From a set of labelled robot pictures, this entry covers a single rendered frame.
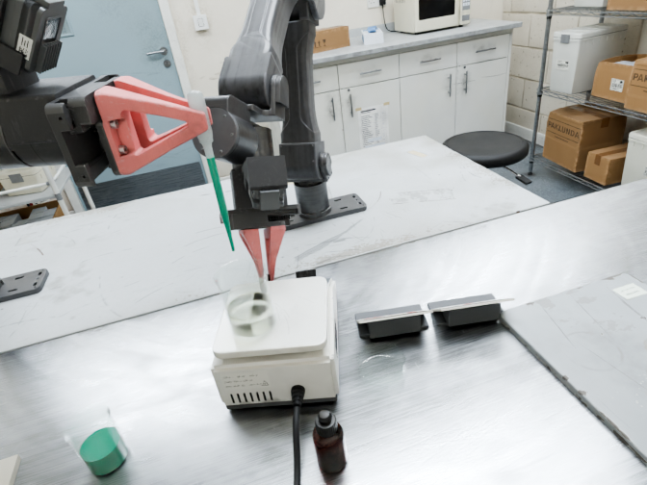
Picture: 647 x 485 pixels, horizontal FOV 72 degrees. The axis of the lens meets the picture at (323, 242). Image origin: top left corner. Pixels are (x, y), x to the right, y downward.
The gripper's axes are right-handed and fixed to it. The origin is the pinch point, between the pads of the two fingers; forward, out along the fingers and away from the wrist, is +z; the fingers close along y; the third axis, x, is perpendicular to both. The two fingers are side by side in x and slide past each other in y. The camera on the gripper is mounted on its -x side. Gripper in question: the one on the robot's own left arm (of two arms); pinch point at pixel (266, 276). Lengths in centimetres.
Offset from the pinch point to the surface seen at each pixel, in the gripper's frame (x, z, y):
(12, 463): -6.0, 15.3, -29.3
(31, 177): 187, -49, -84
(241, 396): -10.8, 11.6, -5.6
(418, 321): -9.4, 7.3, 16.8
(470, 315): -11.0, 7.2, 23.2
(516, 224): 4.6, -2.9, 43.9
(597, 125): 139, -49, 213
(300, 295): -9.1, 2.0, 2.5
